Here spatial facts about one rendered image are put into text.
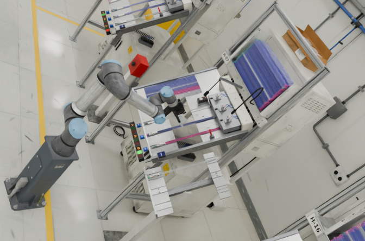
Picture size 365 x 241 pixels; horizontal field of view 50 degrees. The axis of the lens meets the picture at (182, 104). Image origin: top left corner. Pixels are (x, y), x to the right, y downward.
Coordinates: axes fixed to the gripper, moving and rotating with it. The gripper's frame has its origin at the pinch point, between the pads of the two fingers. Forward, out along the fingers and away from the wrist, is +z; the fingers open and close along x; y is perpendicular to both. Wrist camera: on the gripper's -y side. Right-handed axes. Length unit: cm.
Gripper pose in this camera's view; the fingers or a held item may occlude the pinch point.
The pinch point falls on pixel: (179, 119)
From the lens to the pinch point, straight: 280.4
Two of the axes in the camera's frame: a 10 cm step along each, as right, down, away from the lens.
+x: -2.8, -7.3, 6.3
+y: 9.1, -4.0, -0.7
